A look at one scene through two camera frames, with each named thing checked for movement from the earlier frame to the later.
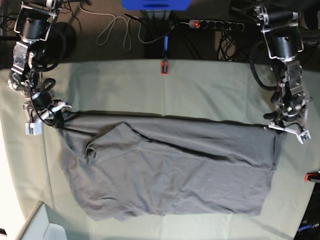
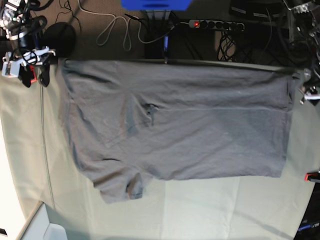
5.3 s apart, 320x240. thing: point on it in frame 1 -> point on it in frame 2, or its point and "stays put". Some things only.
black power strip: (200, 23) stays put
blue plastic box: (156, 5) stays put
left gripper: (40, 105) -> (35, 57)
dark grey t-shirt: (127, 166) -> (129, 121)
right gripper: (290, 112) -> (311, 92)
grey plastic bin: (38, 227) stays put
